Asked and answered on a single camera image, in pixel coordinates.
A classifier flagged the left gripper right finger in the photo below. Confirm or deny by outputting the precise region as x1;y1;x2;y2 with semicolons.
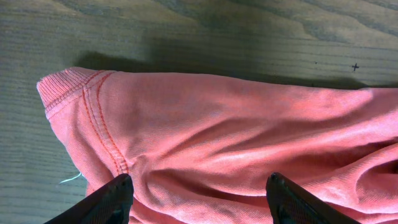
266;172;359;224

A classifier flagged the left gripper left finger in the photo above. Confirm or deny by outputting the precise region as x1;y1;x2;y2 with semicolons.
45;174;134;224

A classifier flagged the red printed t-shirt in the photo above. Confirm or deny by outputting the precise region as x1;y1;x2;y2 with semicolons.
37;67;397;223

